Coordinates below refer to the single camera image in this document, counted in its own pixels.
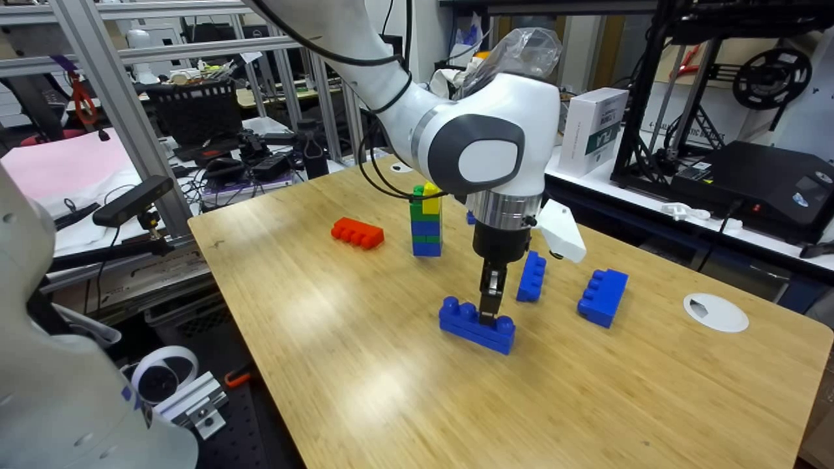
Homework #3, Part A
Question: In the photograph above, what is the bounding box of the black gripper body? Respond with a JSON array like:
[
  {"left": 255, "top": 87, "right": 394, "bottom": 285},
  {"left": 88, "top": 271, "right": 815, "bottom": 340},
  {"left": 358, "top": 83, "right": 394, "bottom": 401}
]
[{"left": 471, "top": 223, "right": 535, "bottom": 273}]

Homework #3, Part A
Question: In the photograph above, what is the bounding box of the yellow three-stud toy block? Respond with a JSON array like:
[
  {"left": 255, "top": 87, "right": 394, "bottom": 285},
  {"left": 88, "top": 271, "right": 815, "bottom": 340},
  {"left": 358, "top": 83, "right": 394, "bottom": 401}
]
[{"left": 420, "top": 181, "right": 446, "bottom": 219}]

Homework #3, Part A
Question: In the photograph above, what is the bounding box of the tall green toy block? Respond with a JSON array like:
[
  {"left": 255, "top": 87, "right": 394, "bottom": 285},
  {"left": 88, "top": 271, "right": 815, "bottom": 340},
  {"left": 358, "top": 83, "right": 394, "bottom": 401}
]
[{"left": 408, "top": 184, "right": 429, "bottom": 223}]

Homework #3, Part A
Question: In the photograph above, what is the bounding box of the blue wide six-stud block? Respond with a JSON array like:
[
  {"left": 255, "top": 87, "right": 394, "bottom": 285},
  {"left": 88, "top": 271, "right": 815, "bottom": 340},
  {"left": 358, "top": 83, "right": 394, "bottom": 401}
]
[{"left": 576, "top": 266, "right": 630, "bottom": 332}]

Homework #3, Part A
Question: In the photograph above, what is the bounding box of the red eight-stud toy block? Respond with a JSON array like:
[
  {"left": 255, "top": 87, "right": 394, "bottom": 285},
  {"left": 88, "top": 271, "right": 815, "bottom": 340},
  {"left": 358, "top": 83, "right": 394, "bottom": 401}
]
[{"left": 328, "top": 217, "right": 385, "bottom": 254}]

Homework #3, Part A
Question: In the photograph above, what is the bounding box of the white workbench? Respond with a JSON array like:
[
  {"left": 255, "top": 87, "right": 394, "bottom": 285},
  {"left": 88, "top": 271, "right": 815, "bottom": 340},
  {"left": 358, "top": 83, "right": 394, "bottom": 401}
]
[{"left": 537, "top": 128, "right": 834, "bottom": 289}]

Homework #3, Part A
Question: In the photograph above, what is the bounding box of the white cardboard box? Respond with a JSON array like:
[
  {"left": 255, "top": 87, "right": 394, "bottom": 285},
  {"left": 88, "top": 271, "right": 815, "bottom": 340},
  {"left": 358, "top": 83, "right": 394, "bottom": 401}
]
[{"left": 557, "top": 87, "right": 630, "bottom": 177}]

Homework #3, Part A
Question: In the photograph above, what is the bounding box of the clear plastic bag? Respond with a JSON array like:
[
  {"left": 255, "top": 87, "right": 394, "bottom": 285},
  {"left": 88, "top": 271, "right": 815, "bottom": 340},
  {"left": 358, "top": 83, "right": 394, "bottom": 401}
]
[{"left": 446, "top": 25, "right": 567, "bottom": 88}]

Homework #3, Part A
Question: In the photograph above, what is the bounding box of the black printer device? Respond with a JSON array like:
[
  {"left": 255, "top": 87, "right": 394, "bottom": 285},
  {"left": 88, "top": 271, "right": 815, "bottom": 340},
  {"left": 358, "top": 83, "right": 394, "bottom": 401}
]
[{"left": 709, "top": 141, "right": 834, "bottom": 247}]

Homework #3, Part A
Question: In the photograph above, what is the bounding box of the black filament spool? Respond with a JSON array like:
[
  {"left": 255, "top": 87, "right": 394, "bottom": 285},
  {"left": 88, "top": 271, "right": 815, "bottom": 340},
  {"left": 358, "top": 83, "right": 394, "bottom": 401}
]
[{"left": 730, "top": 47, "right": 815, "bottom": 113}]

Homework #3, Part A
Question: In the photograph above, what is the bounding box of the pink foam sheet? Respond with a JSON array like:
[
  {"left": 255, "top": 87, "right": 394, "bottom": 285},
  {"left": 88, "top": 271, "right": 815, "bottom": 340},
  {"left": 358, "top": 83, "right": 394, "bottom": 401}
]
[{"left": 0, "top": 128, "right": 149, "bottom": 217}]

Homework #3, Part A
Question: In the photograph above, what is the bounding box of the metal clamp bracket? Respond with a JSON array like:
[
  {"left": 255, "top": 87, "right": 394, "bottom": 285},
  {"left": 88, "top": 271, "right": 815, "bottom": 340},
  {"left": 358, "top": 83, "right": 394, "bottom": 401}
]
[{"left": 156, "top": 371, "right": 231, "bottom": 443}]

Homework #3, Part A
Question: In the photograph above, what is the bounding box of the white ring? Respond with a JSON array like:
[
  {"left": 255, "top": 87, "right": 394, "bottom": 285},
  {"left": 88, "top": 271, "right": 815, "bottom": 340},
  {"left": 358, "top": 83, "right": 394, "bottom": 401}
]
[{"left": 127, "top": 345, "right": 204, "bottom": 413}]

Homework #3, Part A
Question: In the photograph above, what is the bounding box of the black wire basket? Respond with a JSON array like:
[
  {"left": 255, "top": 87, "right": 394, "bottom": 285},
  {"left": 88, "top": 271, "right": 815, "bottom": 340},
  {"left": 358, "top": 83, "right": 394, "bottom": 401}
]
[{"left": 140, "top": 79, "right": 244, "bottom": 152}]

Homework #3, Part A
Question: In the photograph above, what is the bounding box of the black stereo camera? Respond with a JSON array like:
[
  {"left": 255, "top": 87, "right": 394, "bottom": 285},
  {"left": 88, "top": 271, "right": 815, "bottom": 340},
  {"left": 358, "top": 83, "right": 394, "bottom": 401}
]
[{"left": 90, "top": 174, "right": 176, "bottom": 233}]

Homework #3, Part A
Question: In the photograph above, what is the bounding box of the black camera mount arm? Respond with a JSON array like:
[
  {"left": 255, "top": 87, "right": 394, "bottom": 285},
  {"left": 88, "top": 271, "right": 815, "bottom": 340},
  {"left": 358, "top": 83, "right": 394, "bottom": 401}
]
[{"left": 28, "top": 228, "right": 180, "bottom": 279}]

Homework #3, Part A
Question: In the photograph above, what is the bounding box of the aluminium extrusion post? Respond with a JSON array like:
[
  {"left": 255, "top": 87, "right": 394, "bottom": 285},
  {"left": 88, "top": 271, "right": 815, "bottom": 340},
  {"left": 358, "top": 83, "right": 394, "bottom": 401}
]
[{"left": 50, "top": 0, "right": 195, "bottom": 241}]

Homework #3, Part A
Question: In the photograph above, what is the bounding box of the red-handled tool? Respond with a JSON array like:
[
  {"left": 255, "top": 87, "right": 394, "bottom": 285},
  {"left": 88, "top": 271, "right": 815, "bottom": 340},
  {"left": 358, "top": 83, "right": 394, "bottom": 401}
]
[{"left": 59, "top": 55, "right": 114, "bottom": 143}]

